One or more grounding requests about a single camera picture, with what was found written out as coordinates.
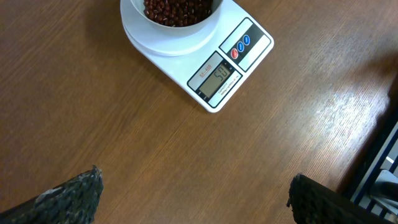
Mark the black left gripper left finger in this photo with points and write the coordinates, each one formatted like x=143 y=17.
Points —
x=74 y=201

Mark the white digital kitchen scale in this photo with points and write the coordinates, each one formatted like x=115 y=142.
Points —
x=211 y=64

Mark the red adzuki beans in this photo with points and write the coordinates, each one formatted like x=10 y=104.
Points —
x=177 y=13

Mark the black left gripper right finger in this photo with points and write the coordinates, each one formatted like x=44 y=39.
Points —
x=313 y=203

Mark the white plastic bowl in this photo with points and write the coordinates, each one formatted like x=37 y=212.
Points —
x=216 y=10

